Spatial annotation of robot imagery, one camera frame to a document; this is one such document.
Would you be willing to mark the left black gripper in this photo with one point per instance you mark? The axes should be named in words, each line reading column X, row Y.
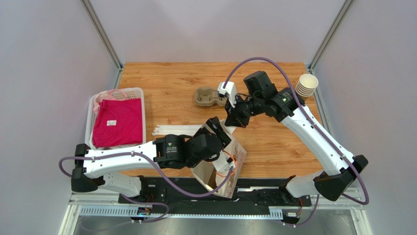
column 214, row 124

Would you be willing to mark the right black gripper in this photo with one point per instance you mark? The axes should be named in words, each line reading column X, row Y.
column 233, row 115

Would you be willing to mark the white paper takeout bag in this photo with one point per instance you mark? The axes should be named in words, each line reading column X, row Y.
column 210, row 179

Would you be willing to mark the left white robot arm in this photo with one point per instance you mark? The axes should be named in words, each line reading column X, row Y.
column 102, row 169

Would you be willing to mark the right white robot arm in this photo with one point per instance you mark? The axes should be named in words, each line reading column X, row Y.
column 340, row 167

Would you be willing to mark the bundle of wrapped straws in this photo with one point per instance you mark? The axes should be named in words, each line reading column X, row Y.
column 189, row 130

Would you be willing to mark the stack of paper cups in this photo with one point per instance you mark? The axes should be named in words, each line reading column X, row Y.
column 306, row 85

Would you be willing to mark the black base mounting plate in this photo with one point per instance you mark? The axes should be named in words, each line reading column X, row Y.
column 250, row 197

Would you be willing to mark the pink folded cloth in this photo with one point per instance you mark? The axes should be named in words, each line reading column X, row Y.
column 119, row 122

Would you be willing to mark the white plastic basket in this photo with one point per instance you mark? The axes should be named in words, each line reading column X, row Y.
column 115, row 94

